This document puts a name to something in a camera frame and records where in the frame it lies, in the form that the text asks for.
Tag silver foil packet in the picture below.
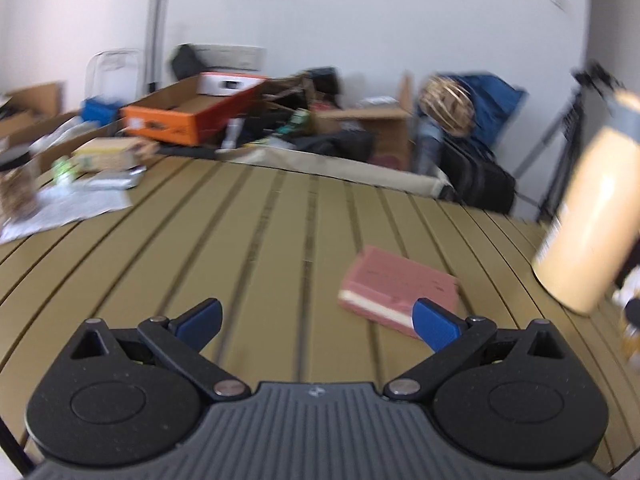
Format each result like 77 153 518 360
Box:
75 167 146 191

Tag blue bag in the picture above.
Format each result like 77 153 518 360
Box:
450 74 528 156

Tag yellow thermos jug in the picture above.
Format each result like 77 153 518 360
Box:
531 87 640 317

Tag woven rattan ball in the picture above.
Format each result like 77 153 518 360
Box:
417 75 476 136

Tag orange cardboard box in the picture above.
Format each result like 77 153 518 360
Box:
120 72 268 147

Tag tan folding table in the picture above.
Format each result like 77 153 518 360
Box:
0 152 640 476

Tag black cloth bag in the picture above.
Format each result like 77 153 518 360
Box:
292 130 376 161

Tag white wire frame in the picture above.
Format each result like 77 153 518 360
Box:
85 49 143 106

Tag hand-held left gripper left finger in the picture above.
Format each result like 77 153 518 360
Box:
70 297 251 403

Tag yellow paper box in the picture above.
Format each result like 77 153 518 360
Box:
72 137 160 171

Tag clear snack jar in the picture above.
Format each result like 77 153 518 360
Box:
0 147 38 221

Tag white wall sockets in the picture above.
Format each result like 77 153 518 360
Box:
192 45 266 68

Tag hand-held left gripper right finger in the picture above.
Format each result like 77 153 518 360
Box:
384 297 568 403

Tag black camera tripod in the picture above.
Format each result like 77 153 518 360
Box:
515 62 623 223

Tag open brown cardboard box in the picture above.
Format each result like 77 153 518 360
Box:
315 74 416 171

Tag blue plastic box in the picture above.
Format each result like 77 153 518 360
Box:
82 99 123 123

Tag green packet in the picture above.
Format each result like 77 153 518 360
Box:
52 157 76 183

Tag pink sponge block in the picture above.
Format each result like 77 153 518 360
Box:
337 245 460 340

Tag black pouch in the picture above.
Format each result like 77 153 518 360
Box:
305 66 343 96

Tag black cart handle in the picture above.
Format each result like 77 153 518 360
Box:
142 0 176 96

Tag white plastic sheet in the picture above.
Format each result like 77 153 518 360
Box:
0 187 133 246

